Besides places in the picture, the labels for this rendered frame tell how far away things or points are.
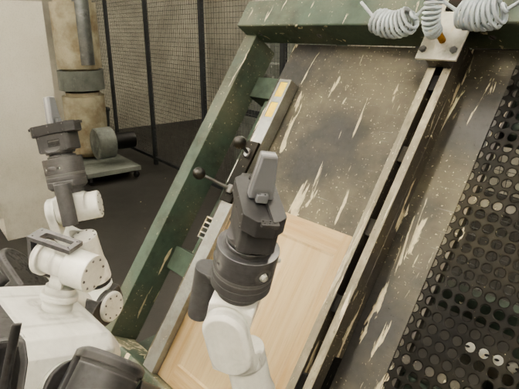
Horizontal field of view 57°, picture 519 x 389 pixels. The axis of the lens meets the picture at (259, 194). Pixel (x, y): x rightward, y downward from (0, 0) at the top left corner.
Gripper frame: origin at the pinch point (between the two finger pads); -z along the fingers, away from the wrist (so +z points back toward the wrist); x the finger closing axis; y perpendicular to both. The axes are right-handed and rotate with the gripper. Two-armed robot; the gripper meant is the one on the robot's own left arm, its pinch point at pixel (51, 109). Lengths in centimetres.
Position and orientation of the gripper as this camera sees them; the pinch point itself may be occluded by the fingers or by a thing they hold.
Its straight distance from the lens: 120.1
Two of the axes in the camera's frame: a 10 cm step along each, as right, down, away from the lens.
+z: 1.7, 9.8, 1.2
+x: 9.5, -1.3, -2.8
